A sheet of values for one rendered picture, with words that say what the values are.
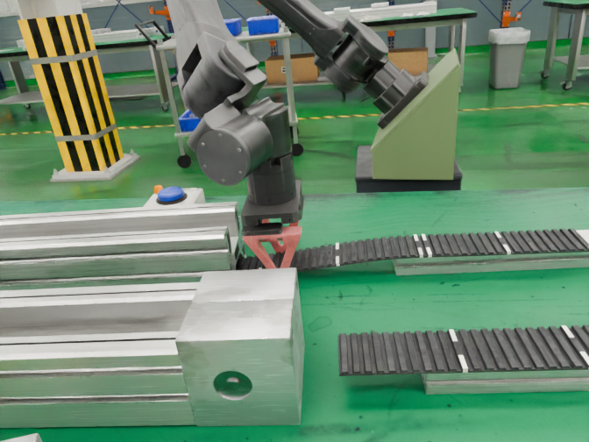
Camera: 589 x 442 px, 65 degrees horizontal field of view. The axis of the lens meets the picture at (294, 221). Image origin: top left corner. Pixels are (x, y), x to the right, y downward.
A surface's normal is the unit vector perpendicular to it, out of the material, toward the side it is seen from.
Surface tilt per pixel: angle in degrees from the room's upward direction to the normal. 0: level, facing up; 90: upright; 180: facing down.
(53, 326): 90
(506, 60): 94
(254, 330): 0
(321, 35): 102
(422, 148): 90
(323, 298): 0
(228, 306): 0
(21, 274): 90
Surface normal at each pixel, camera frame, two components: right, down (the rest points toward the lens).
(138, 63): -0.14, 0.45
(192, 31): -0.76, -0.14
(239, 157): -0.37, 0.44
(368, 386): -0.09, -0.89
